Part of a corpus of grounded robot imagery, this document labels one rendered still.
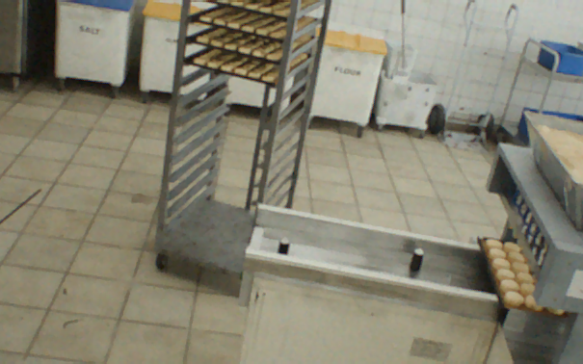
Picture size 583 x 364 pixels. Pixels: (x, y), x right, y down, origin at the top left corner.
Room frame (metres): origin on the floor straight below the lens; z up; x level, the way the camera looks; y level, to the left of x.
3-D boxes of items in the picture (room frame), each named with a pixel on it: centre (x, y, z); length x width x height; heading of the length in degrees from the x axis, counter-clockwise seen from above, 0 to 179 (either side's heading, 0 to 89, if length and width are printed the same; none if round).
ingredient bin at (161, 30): (5.51, 1.07, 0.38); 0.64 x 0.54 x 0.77; 7
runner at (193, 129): (3.21, 0.47, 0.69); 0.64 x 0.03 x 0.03; 168
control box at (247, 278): (1.87, 0.07, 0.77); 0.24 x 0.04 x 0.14; 0
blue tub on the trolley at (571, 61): (5.65, -1.89, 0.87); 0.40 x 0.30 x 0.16; 9
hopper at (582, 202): (1.87, -0.80, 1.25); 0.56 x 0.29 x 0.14; 0
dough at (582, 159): (1.87, -0.80, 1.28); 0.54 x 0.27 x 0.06; 0
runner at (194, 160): (3.21, 0.47, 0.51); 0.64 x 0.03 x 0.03; 168
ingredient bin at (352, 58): (5.64, -0.23, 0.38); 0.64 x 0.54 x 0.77; 3
